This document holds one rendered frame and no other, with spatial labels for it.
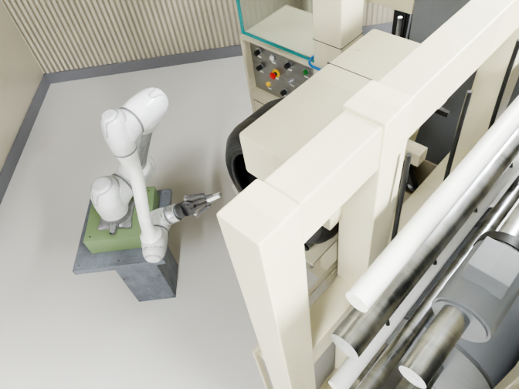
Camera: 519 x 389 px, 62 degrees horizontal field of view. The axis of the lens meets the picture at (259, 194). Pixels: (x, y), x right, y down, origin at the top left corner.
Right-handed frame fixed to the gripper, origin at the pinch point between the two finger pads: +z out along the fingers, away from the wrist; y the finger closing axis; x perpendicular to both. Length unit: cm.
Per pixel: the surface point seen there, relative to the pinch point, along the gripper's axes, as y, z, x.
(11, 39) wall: -133, -207, -223
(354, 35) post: -39, 85, 3
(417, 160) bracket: -5, 89, 44
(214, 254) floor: 67, -57, -63
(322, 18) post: -50, 77, 7
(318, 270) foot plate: 98, 9, -52
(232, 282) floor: 80, -45, -43
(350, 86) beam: -37, 80, 49
